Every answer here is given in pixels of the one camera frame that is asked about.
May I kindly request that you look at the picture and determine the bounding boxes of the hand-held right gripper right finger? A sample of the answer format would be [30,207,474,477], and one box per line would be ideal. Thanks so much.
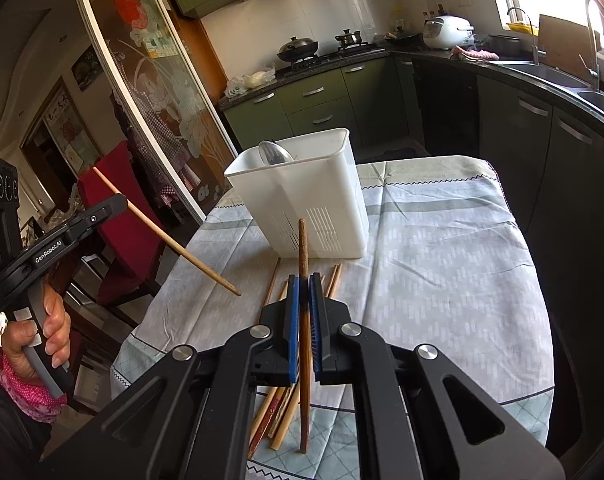
[309,275,566,480]

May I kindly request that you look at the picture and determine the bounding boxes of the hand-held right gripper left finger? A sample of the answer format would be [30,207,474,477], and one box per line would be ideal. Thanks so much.
[42,275,301,480]

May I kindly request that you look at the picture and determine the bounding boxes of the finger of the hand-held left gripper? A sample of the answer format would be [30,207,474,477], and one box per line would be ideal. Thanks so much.
[66,194,129,243]

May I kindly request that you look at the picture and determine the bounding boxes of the set of wooden chopsticks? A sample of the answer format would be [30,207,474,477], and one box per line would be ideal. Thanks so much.
[248,257,343,461]

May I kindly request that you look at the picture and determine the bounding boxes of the dark brown chopstick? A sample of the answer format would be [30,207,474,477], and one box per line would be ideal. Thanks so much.
[297,218,313,454]

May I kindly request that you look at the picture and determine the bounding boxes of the light wooden chopstick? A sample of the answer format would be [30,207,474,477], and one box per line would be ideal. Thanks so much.
[92,166,243,297]

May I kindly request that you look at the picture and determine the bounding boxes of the white plastic utensil holder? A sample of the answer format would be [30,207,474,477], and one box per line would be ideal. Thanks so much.
[224,127,371,260]

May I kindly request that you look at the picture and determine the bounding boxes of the person's left forearm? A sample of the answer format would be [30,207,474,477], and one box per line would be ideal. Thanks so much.
[0,340,66,480]

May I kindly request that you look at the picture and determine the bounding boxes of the person's left hand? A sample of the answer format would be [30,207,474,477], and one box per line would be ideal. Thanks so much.
[0,285,72,386]

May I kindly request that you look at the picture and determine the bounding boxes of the red chair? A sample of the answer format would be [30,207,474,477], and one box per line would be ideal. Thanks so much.
[76,140,163,312]

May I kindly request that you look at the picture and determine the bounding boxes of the floral glass sliding door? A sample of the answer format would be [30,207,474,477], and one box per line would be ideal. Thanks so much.
[66,0,240,224]

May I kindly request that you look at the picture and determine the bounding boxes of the patterned tablecloth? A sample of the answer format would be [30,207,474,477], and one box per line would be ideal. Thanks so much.
[109,156,556,462]

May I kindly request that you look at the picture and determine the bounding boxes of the white plastic bags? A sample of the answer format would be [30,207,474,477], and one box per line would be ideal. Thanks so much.
[225,67,277,99]

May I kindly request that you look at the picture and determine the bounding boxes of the green base cabinets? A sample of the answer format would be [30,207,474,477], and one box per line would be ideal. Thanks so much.
[221,52,604,461]

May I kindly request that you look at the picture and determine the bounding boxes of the black wok with lid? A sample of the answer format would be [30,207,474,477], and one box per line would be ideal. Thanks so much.
[277,36,321,64]

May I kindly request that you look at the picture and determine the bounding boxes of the gas stove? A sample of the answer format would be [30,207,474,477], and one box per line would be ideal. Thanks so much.
[284,42,387,70]

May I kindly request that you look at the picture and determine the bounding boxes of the pink cloth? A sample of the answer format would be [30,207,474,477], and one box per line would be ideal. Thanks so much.
[451,46,498,63]

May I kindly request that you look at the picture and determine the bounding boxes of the white rice cooker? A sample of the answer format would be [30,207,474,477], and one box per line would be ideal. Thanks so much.
[422,16,476,52]

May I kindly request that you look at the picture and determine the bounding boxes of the black kitchen countertop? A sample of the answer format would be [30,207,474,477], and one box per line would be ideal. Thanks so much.
[218,42,604,147]

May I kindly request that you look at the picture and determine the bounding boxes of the steel sink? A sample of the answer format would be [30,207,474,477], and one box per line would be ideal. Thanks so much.
[499,60,604,129]

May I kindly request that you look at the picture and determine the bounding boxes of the small chrome faucet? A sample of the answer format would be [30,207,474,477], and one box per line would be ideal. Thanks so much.
[506,7,541,66]

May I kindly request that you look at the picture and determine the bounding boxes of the tall chrome faucet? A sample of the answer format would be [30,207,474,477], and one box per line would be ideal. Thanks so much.
[583,0,603,92]

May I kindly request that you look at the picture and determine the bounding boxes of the wooden cutting board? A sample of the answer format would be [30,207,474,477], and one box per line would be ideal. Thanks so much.
[538,14,591,63]

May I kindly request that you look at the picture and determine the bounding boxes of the dark framed wall picture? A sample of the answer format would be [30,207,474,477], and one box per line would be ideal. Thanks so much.
[72,45,105,92]

